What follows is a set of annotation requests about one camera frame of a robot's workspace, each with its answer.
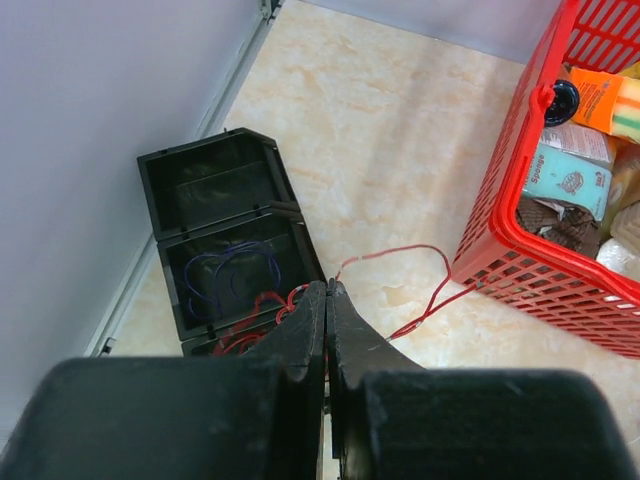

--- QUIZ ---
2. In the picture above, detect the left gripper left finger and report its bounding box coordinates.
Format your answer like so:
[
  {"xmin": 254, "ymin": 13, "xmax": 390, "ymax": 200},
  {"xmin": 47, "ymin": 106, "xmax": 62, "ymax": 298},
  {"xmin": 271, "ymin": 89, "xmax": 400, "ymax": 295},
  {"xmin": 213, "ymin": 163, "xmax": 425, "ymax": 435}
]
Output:
[{"xmin": 1, "ymin": 281, "xmax": 326, "ymax": 479}]

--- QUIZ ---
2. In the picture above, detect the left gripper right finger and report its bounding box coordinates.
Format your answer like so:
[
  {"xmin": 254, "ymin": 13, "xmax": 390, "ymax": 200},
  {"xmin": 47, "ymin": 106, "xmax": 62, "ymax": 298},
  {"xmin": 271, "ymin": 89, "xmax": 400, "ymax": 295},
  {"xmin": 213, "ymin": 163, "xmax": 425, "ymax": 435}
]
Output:
[{"xmin": 327, "ymin": 280, "xmax": 638, "ymax": 479}]

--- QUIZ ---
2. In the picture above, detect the red wire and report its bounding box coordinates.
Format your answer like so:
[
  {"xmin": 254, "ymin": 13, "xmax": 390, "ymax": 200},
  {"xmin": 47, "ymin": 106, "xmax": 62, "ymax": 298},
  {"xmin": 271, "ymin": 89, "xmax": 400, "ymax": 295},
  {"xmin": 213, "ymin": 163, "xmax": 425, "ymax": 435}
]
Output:
[
  {"xmin": 332, "ymin": 243, "xmax": 489, "ymax": 342},
  {"xmin": 212, "ymin": 282, "xmax": 311, "ymax": 357}
]

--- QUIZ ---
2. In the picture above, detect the black divided tray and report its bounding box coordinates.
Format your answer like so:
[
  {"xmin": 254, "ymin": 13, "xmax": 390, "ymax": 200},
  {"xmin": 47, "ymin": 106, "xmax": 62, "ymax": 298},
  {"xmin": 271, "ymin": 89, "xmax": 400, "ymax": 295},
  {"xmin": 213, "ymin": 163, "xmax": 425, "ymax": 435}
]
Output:
[{"xmin": 137, "ymin": 128, "xmax": 325, "ymax": 356}]

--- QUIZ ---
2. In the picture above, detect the red plastic basket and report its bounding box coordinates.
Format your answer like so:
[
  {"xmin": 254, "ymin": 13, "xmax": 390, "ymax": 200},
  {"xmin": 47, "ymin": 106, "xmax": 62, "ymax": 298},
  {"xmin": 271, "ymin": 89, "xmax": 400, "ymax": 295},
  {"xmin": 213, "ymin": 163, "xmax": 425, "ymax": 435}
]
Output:
[{"xmin": 452, "ymin": 1, "xmax": 639, "ymax": 359}]

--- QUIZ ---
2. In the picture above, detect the brown wrapped package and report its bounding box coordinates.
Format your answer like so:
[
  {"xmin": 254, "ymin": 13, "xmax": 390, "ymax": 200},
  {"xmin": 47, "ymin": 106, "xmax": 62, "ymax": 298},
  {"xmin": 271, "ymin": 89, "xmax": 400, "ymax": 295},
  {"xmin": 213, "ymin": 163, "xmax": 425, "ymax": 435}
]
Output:
[{"xmin": 515, "ymin": 197, "xmax": 601, "ymax": 259}]

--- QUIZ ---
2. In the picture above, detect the white plastic bag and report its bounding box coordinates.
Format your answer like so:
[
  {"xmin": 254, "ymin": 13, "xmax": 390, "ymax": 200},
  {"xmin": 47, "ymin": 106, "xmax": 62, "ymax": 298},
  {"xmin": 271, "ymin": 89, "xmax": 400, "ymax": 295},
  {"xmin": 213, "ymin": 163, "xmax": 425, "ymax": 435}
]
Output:
[{"xmin": 596, "ymin": 202, "xmax": 640, "ymax": 281}]

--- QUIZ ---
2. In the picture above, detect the teal tissue box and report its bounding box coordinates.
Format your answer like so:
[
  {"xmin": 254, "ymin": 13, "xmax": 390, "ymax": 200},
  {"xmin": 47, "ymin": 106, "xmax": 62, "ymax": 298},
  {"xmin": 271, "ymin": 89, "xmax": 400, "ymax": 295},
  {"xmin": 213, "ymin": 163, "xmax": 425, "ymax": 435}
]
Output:
[{"xmin": 522, "ymin": 143, "xmax": 612, "ymax": 222}]

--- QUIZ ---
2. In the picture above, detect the pink white packet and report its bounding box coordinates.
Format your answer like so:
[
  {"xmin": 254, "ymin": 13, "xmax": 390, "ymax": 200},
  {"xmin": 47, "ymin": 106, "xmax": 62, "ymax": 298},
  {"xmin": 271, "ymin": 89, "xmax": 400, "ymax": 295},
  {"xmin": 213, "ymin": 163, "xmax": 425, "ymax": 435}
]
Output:
[{"xmin": 539, "ymin": 122, "xmax": 618, "ymax": 171}]

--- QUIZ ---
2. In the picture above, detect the orange black bottle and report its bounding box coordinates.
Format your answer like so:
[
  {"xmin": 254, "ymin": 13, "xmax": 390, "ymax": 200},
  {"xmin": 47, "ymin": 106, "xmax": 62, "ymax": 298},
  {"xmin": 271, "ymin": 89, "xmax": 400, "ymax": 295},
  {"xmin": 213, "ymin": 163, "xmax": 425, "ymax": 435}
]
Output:
[{"xmin": 544, "ymin": 79, "xmax": 580, "ymax": 128}]

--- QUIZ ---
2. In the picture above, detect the striped sponge pack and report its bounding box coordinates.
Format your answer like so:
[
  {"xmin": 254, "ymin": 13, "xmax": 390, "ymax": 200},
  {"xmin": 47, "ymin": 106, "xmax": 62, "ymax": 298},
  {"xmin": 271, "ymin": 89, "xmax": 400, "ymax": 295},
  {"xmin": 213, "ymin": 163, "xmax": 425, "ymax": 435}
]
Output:
[{"xmin": 570, "ymin": 67, "xmax": 639, "ymax": 144}]

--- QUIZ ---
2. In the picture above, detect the blue wire in tray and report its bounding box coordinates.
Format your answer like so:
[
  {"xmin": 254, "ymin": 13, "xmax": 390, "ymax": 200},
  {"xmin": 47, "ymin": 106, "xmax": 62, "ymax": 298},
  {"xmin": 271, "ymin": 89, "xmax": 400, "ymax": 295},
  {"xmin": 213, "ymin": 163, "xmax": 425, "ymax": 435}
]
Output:
[{"xmin": 183, "ymin": 241, "xmax": 282, "ymax": 321}]

